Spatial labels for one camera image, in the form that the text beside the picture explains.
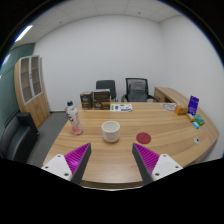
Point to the small green box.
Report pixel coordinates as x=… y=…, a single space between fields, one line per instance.
x=199 y=120

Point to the clear black-capped drink bottle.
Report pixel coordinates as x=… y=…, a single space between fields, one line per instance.
x=74 y=120

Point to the black leather sofa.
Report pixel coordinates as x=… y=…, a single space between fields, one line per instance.
x=16 y=136

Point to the wooden glass-door shelf cabinet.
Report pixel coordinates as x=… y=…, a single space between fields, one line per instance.
x=35 y=103

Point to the dark padded office chair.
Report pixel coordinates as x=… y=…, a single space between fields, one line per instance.
x=106 y=86

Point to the white ceramic mug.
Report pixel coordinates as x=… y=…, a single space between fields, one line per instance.
x=110 y=132

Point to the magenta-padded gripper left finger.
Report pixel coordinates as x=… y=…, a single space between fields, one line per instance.
x=77 y=159

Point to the large dark brown box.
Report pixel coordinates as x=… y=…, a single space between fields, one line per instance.
x=101 y=99

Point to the round clear glass dish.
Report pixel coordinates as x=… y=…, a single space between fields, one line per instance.
x=169 y=107

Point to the white green printed leaflet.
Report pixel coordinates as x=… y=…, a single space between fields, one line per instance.
x=121 y=107

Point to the black mesh office chair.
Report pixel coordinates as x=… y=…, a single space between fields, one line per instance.
x=136 y=90

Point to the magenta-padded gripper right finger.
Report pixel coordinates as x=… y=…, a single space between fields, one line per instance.
x=146 y=159

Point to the low wooden side desk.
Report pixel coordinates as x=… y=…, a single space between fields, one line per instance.
x=168 y=94

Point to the small orange box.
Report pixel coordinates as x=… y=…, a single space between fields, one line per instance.
x=181 y=109

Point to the small dark brown box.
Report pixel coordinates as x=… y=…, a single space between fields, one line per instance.
x=86 y=100

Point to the flat round red coaster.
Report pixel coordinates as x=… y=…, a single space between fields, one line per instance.
x=143 y=138

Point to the purple standing card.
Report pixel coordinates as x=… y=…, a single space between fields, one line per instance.
x=193 y=105

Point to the small yellow packet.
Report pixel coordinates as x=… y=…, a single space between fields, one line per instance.
x=190 y=117

